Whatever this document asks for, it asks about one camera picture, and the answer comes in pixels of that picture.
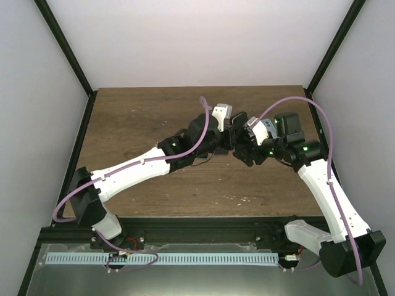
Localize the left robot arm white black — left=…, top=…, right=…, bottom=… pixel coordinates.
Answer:
left=69, top=113, right=233, bottom=249

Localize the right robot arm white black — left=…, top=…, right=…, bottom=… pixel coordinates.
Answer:
left=230, top=112, right=386, bottom=278

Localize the left black frame post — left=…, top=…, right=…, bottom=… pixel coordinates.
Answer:
left=33, top=0, right=94, bottom=96

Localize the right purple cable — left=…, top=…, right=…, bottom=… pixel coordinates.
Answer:
left=252, top=96, right=364, bottom=286

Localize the light blue phone case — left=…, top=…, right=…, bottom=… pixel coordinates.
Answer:
left=262, top=118, right=278, bottom=139

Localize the black phone case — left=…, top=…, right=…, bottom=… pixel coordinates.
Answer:
left=230, top=111, right=248, bottom=139

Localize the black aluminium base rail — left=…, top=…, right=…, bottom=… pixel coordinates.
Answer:
left=89, top=216, right=318, bottom=250

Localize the dark green phone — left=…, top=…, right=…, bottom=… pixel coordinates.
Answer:
left=197, top=154, right=209, bottom=160

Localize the light blue slotted cable duct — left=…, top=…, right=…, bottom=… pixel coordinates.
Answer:
left=44, top=252, right=279, bottom=266

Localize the magenta phone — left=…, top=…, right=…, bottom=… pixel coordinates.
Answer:
left=214, top=147, right=229, bottom=156

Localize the black frame post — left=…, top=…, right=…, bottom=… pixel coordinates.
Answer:
left=33, top=0, right=94, bottom=96
left=305, top=0, right=367, bottom=94

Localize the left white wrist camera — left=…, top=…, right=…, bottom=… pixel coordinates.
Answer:
left=211, top=103, right=233, bottom=132

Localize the right black frame post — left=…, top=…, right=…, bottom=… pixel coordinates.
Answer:
left=305, top=0, right=367, bottom=94

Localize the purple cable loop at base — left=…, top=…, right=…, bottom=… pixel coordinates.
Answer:
left=95, top=231, right=159, bottom=273

